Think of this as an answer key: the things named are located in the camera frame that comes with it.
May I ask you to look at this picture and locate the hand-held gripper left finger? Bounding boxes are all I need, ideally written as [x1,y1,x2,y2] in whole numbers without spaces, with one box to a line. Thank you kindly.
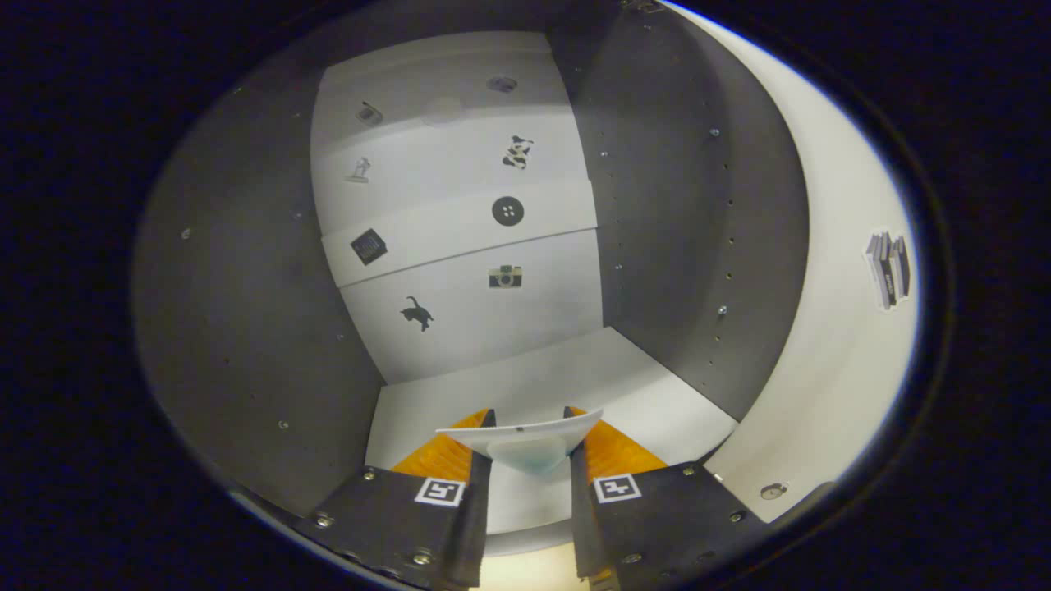
[294,408,498,590]

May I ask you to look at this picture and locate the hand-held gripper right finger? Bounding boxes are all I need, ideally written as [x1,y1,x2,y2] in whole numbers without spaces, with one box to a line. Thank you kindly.
[563,405,771,591]

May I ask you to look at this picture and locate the light grey cabinet door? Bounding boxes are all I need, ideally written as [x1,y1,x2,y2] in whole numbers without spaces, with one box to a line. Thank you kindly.
[657,0,922,524]

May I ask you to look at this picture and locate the dark grey cabinet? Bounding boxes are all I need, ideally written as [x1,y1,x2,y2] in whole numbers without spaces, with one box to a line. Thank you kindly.
[131,0,810,534]

